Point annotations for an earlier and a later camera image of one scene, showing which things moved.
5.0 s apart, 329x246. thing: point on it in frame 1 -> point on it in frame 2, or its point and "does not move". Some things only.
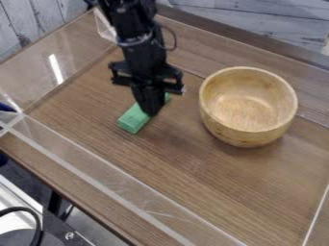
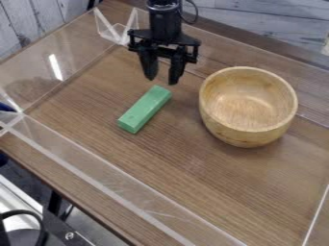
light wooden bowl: [246, 106] does not move
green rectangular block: [135, 118] does not move
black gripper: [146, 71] -> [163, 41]
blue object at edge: [6, 108] does not move
